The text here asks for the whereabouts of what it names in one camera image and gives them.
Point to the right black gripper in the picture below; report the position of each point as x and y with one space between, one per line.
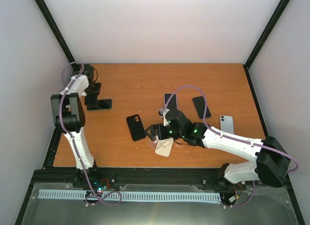
153 128

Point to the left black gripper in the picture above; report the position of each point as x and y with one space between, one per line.
93 99

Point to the dark phone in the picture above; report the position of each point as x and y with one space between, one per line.
103 104

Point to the black phone case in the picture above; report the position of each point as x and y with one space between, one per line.
136 128

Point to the black screen phone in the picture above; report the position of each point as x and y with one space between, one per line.
170 102

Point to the lilac phone case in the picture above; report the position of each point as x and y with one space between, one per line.
173 113

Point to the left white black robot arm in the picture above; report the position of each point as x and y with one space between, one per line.
69 116

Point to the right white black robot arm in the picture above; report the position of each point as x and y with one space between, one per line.
205 136

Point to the clear magsafe phone case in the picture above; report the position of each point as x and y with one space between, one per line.
151 144

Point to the cream white phone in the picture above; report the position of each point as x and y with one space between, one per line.
163 152

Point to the black phone right side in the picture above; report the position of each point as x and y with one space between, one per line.
199 104

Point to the light blue phone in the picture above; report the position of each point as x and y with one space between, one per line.
226 124

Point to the left green controller board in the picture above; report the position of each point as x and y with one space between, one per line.
101 186

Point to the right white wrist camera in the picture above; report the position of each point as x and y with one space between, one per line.
162 112

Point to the left black side rail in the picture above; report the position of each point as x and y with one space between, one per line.
52 149

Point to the black side rail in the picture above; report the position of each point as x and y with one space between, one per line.
52 149
262 118

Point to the black aluminium frame rail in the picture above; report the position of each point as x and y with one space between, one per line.
115 178

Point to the right wired connector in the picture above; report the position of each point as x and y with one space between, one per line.
238 189

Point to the light blue cable duct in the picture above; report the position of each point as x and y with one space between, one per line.
128 196

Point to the right black side rail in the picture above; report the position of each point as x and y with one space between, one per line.
262 118

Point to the left black frame post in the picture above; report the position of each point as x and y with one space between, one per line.
55 29

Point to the black frame post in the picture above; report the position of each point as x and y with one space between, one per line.
280 8
55 29

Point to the right black frame post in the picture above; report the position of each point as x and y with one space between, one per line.
280 8

